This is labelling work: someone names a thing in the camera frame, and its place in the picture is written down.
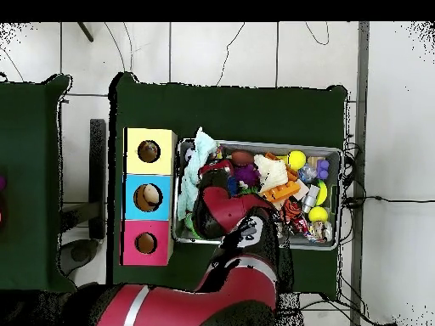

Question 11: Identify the mint green cloth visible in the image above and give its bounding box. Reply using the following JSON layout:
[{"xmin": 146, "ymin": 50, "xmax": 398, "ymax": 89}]
[{"xmin": 175, "ymin": 126, "xmax": 219, "ymax": 222}]

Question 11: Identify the green puffer ball with eyes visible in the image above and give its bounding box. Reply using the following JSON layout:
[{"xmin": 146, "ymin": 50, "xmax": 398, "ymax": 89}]
[{"xmin": 184, "ymin": 212, "xmax": 202, "ymax": 239}]

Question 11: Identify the wooden box with three holes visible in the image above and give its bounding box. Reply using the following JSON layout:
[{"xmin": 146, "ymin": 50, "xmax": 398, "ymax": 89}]
[{"xmin": 120, "ymin": 126, "xmax": 178, "ymax": 267}]

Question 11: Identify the shallow mesh bin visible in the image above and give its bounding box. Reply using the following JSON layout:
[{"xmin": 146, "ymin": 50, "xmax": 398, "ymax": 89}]
[{"xmin": 171, "ymin": 137, "xmax": 344, "ymax": 251}]

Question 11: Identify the brown toy football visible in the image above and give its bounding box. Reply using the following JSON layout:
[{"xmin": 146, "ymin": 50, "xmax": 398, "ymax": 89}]
[{"xmin": 229, "ymin": 149, "xmax": 255, "ymax": 166}]

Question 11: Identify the purple spiky toy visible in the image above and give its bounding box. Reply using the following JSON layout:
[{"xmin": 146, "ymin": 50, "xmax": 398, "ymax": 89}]
[{"xmin": 234, "ymin": 164, "xmax": 261, "ymax": 187}]

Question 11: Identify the cream yellow cloth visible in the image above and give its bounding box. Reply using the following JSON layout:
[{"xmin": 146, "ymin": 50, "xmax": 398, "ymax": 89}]
[{"xmin": 253, "ymin": 154, "xmax": 290, "ymax": 193}]

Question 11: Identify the orange toy brick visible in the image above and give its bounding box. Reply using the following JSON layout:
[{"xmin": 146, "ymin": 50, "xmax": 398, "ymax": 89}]
[{"xmin": 260, "ymin": 180, "xmax": 302, "ymax": 204}]

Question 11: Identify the yellow tennis ball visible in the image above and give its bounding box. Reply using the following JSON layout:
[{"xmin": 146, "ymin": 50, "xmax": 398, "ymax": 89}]
[{"xmin": 286, "ymin": 149, "xmax": 308, "ymax": 171}]

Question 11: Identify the smooth yellow ball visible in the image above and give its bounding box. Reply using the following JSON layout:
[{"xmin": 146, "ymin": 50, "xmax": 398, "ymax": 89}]
[{"xmin": 308, "ymin": 205, "xmax": 330, "ymax": 223}]

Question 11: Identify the black stand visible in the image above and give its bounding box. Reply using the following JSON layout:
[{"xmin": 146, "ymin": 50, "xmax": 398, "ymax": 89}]
[{"xmin": 60, "ymin": 118, "xmax": 107, "ymax": 276}]

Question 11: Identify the dark green side tablecloth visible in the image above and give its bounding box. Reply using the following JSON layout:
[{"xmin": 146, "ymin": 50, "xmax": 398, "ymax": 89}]
[{"xmin": 0, "ymin": 74, "xmax": 79, "ymax": 294}]

